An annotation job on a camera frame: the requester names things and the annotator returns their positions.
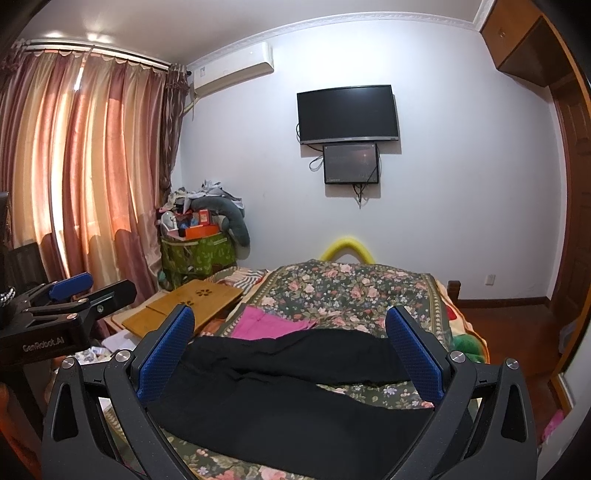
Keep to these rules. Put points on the pink striped curtain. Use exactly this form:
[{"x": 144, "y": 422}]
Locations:
[{"x": 88, "y": 142}]

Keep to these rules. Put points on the black pants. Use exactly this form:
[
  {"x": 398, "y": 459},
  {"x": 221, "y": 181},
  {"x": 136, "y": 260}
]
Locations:
[{"x": 270, "y": 402}]

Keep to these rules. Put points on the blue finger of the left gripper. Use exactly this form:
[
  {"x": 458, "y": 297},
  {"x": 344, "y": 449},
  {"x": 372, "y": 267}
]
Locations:
[{"x": 65, "y": 289}]

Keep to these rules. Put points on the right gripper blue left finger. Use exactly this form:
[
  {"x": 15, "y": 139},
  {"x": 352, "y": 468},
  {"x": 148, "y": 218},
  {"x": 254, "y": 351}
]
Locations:
[{"x": 135, "y": 379}]

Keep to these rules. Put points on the green fabric storage box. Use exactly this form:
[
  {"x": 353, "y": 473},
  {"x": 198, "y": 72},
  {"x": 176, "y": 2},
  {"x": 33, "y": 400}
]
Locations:
[{"x": 183, "y": 261}]

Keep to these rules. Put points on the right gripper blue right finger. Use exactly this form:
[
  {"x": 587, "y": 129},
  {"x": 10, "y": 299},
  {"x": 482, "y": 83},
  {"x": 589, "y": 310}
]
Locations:
[{"x": 439, "y": 448}]

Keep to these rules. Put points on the yellow foam headboard guard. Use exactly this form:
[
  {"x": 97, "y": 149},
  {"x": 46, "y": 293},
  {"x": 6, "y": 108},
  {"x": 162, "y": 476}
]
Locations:
[{"x": 348, "y": 243}]

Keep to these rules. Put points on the grey neck pillow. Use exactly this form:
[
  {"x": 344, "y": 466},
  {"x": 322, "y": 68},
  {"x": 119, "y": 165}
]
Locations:
[{"x": 233, "y": 220}]

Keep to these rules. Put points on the orange box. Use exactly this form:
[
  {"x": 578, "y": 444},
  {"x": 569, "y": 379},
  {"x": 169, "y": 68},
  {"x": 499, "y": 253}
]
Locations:
[{"x": 200, "y": 231}]

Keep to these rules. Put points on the floral bed quilt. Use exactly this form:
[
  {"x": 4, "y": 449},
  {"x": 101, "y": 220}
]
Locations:
[{"x": 335, "y": 295}]

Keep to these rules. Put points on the wall mounted black television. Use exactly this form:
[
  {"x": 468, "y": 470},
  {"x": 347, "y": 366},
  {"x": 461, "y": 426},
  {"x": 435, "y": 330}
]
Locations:
[{"x": 347, "y": 114}]

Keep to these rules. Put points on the wooden door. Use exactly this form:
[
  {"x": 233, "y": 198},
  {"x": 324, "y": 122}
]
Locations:
[{"x": 573, "y": 281}]

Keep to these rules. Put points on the white crumpled cloth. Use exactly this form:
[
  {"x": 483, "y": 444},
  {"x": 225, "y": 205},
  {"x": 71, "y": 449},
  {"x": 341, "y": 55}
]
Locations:
[{"x": 123, "y": 340}]

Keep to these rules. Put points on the wooden wall cabinet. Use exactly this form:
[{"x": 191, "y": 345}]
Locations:
[{"x": 522, "y": 43}]

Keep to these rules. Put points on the folded pink pants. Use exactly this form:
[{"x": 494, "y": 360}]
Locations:
[{"x": 255, "y": 324}]

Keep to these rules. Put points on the wooden folding lap desk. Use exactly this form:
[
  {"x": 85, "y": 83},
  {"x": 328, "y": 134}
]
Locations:
[{"x": 205, "y": 299}]

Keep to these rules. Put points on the white air conditioner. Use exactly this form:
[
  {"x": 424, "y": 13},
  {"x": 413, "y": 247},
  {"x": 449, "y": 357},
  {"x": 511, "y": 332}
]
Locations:
[{"x": 232, "y": 69}]

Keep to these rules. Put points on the small wall monitor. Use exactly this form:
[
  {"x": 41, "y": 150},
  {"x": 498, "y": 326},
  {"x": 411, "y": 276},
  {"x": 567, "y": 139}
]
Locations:
[{"x": 351, "y": 163}]

